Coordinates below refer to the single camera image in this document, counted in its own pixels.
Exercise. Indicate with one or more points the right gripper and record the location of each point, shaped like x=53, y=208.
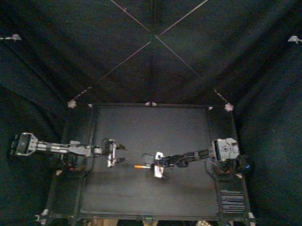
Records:
x=158, y=164

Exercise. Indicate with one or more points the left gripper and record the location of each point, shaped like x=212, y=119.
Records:
x=112, y=153

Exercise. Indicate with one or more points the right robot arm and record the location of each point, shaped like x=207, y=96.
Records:
x=205, y=154

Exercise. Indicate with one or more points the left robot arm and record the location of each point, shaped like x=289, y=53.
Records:
x=56, y=147

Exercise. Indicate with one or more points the grey marker pen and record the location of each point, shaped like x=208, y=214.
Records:
x=141, y=167

